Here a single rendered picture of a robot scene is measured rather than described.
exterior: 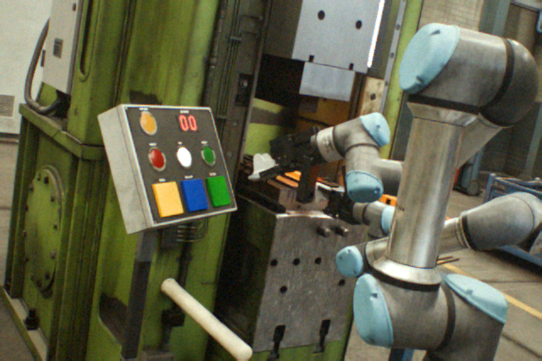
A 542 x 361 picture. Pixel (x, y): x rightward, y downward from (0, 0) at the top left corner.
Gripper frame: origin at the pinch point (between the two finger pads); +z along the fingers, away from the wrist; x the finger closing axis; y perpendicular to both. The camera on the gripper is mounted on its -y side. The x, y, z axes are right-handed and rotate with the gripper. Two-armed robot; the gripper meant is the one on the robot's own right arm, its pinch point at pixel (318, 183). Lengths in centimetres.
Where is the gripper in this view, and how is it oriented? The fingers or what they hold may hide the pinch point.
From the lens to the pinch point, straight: 196.7
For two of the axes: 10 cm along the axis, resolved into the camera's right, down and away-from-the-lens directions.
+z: -5.5, -2.6, 7.9
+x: 8.1, 0.3, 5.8
